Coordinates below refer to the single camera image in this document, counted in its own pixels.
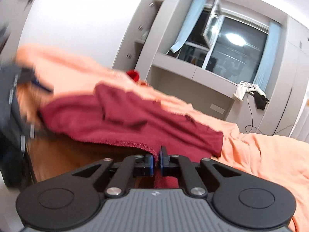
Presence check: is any grey wardrobe cabinet unit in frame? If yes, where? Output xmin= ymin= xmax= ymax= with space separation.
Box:
xmin=113 ymin=0 xmax=308 ymax=141

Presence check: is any orange bed blanket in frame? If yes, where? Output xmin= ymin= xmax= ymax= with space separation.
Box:
xmin=15 ymin=44 xmax=308 ymax=231

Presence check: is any dark red knit sweater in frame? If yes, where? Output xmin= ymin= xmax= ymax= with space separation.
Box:
xmin=32 ymin=84 xmax=224 ymax=181

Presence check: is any white cloth on ledge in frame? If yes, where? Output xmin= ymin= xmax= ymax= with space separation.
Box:
xmin=234 ymin=81 xmax=266 ymax=102

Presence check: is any light blue curtain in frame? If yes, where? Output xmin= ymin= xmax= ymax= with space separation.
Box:
xmin=253 ymin=21 xmax=282 ymax=92
xmin=169 ymin=0 xmax=207 ymax=54

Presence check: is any bright red cloth item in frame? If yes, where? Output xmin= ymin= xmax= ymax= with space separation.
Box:
xmin=126 ymin=70 xmax=140 ymax=82

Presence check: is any black cloth on ledge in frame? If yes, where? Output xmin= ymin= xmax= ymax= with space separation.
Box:
xmin=253 ymin=91 xmax=269 ymax=111

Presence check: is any left light blue curtain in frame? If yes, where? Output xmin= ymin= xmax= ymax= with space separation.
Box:
xmin=169 ymin=0 xmax=207 ymax=54

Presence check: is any right light blue curtain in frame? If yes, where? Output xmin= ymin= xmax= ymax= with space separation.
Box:
xmin=253 ymin=21 xmax=282 ymax=92

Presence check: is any open grey cabinet door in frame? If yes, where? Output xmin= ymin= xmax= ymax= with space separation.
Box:
xmin=113 ymin=0 xmax=158 ymax=71

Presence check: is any glass window with frame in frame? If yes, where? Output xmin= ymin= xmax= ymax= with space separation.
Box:
xmin=167 ymin=0 xmax=268 ymax=84

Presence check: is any white wall socket plate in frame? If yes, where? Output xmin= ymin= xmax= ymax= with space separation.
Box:
xmin=210 ymin=104 xmax=225 ymax=115

